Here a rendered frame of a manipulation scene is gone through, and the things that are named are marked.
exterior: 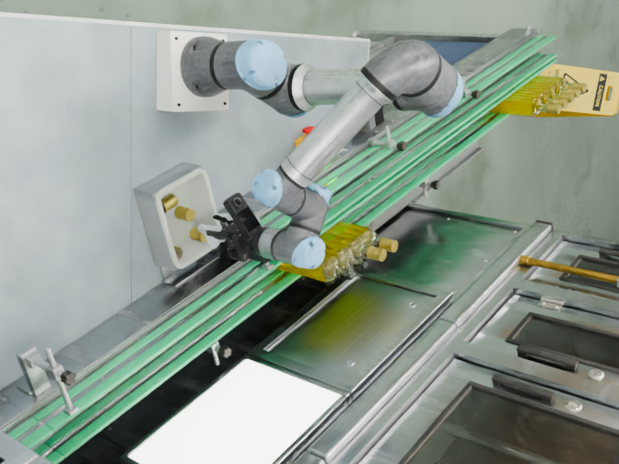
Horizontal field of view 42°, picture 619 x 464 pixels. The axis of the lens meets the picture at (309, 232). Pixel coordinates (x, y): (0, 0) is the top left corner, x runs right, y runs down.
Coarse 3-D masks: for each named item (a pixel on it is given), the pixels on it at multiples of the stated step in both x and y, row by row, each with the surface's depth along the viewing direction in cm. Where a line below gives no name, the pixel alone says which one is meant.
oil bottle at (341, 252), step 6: (330, 246) 219; (336, 246) 218; (342, 246) 218; (330, 252) 216; (336, 252) 215; (342, 252) 215; (348, 252) 215; (336, 258) 215; (342, 258) 214; (342, 264) 215
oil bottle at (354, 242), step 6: (324, 234) 226; (330, 234) 225; (336, 234) 224; (342, 234) 224; (348, 234) 223; (324, 240) 223; (330, 240) 222; (336, 240) 221; (342, 240) 220; (348, 240) 220; (354, 240) 219; (360, 240) 220; (348, 246) 218; (354, 246) 218; (360, 246) 219; (354, 252) 218
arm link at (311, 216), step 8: (312, 184) 182; (312, 192) 182; (320, 192) 182; (328, 192) 183; (312, 200) 180; (320, 200) 182; (328, 200) 184; (304, 208) 178; (312, 208) 180; (320, 208) 182; (328, 208) 185; (296, 216) 179; (304, 216) 180; (312, 216) 181; (320, 216) 182; (296, 224) 182; (304, 224) 181; (312, 224) 182; (320, 224) 183; (320, 232) 184
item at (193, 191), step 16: (192, 176) 200; (160, 192) 194; (176, 192) 207; (192, 192) 210; (208, 192) 206; (160, 208) 194; (192, 208) 212; (208, 208) 209; (176, 224) 209; (192, 224) 213; (208, 224) 212; (176, 240) 210; (192, 240) 213; (176, 256) 201; (192, 256) 206
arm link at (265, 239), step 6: (270, 228) 188; (276, 228) 188; (264, 234) 187; (270, 234) 186; (264, 240) 186; (270, 240) 185; (258, 246) 188; (264, 246) 186; (270, 246) 185; (264, 252) 187; (270, 252) 185; (270, 258) 187
